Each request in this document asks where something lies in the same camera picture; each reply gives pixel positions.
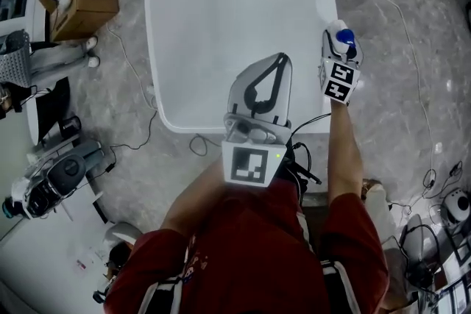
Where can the white framed display cabinet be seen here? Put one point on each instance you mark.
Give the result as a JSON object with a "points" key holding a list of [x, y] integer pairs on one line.
{"points": [[35, 18]]}

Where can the person's left forearm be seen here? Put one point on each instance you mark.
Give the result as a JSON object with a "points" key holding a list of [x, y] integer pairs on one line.
{"points": [[198, 198]]}

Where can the small black bin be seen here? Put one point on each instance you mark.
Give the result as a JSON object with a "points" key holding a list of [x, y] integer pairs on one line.
{"points": [[70, 126]]}

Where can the metal wash basin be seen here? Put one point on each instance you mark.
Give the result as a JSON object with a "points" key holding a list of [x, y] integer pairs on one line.
{"points": [[416, 235]]}

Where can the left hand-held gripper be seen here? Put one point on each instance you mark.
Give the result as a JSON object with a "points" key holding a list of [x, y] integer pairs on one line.
{"points": [[248, 165]]}

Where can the person's black white harness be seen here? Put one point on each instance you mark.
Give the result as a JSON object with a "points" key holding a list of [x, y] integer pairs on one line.
{"points": [[165, 294]]}

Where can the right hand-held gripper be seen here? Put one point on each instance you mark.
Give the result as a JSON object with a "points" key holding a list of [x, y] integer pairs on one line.
{"points": [[340, 82]]}

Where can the person's red shirt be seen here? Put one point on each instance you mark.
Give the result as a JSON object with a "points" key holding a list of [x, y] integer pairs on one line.
{"points": [[257, 250]]}

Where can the white-rimmed black panel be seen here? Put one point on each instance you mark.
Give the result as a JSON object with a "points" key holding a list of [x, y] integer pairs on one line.
{"points": [[51, 110]]}

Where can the grey white smart toilet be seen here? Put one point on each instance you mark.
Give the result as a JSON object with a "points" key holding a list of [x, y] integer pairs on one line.
{"points": [[66, 169]]}

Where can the white bathtub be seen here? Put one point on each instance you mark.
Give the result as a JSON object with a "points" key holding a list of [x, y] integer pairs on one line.
{"points": [[228, 22]]}

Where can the white round stool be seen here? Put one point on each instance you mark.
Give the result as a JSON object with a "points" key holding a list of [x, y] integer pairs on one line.
{"points": [[121, 231]]}

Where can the white bottle with blue cap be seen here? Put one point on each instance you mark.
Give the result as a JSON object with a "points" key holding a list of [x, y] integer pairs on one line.
{"points": [[346, 36]]}

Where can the person's right forearm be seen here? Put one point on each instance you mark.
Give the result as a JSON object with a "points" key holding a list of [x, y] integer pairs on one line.
{"points": [[344, 150]]}

